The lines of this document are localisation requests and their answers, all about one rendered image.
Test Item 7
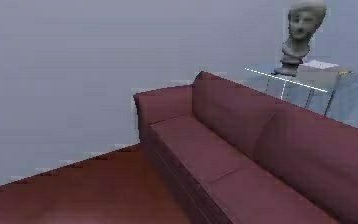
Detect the grey box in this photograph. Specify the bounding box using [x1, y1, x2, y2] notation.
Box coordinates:
[295, 59, 341, 90]

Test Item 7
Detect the glass side table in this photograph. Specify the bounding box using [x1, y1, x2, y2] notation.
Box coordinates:
[243, 64, 355, 118]

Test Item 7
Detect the dark red sofa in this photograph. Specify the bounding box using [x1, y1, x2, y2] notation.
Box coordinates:
[132, 70, 358, 224]

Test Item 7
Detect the grey stone bust statue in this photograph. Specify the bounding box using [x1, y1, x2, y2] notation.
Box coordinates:
[273, 0, 328, 78]

